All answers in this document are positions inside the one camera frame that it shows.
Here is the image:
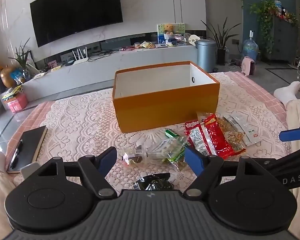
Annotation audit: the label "black pen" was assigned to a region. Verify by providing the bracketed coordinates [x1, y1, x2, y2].
[10, 140, 24, 169]

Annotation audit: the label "green trailing plant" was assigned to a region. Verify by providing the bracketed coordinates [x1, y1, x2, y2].
[249, 0, 276, 55]

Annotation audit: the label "blue plastic packet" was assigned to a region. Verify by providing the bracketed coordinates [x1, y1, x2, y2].
[11, 70, 25, 83]

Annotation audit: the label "pile of yellow packets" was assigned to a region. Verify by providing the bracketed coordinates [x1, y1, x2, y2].
[134, 41, 155, 49]

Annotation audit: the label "yellow green papers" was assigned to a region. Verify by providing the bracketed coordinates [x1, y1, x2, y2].
[1, 85, 23, 102]

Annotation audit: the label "potted plant in black pot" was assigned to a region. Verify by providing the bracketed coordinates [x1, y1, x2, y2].
[201, 17, 242, 66]

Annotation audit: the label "clear packet of golden snacks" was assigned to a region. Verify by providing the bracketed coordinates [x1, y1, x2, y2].
[216, 116, 247, 153]

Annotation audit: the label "blue water bottle with pump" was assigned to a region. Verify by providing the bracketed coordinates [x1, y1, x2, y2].
[242, 30, 259, 60]

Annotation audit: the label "green picture board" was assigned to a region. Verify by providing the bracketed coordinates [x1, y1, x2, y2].
[157, 22, 186, 44]

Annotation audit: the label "white papers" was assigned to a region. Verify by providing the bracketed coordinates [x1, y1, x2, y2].
[31, 71, 50, 80]

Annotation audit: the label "golden vase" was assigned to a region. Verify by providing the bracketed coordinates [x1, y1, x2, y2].
[0, 66, 19, 88]

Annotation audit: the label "white lace tablecloth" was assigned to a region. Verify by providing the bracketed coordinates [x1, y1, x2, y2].
[14, 71, 294, 198]

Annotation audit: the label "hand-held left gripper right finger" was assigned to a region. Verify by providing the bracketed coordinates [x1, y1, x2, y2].
[183, 145, 266, 198]

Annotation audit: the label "person's left leg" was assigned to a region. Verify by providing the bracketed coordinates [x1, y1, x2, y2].
[0, 151, 23, 240]

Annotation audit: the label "black notebook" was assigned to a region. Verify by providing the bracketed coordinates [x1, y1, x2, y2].
[7, 126, 48, 174]

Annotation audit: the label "white sachet packet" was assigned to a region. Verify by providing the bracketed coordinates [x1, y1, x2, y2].
[224, 116, 262, 147]

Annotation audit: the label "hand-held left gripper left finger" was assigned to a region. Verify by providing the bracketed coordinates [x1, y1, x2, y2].
[37, 146, 118, 199]

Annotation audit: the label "grey trash can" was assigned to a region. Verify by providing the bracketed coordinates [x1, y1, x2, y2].
[196, 39, 217, 73]

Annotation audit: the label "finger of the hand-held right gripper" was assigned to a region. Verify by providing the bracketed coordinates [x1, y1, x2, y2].
[279, 122, 300, 142]

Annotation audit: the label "grey device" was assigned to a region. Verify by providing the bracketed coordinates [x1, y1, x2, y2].
[20, 162, 41, 180]

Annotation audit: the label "pink heater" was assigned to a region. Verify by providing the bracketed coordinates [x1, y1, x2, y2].
[241, 56, 257, 76]

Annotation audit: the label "orange cardboard box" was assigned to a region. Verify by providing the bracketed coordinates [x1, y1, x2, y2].
[112, 60, 220, 133]

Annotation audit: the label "row of bottles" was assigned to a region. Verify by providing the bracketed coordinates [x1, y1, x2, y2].
[274, 0, 299, 27]

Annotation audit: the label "dark grey cabinet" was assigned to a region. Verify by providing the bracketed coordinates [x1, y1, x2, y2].
[272, 16, 299, 62]

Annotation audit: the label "white router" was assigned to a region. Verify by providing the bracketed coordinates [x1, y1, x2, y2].
[71, 49, 88, 65]

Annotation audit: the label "pink checked blanket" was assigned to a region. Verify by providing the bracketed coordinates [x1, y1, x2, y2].
[5, 71, 292, 170]

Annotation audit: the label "pink box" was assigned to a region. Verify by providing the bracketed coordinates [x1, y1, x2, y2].
[8, 92, 29, 113]

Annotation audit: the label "black television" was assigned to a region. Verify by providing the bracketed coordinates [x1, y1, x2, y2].
[30, 0, 123, 47]

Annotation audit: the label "white round sign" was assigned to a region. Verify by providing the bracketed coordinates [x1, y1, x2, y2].
[189, 34, 203, 46]

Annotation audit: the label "green leafy houseplant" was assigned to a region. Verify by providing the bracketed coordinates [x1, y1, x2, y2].
[9, 37, 32, 80]

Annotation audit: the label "dark green snack packet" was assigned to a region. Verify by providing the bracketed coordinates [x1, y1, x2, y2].
[132, 173, 175, 190]

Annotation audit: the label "clear green snack packet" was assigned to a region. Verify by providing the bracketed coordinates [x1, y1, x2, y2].
[145, 129, 191, 172]

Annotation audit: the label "small clear barcode packet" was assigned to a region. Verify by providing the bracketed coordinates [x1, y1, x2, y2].
[122, 147, 150, 167]

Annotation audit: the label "white sock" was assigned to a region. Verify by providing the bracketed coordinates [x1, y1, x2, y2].
[274, 81, 300, 105]

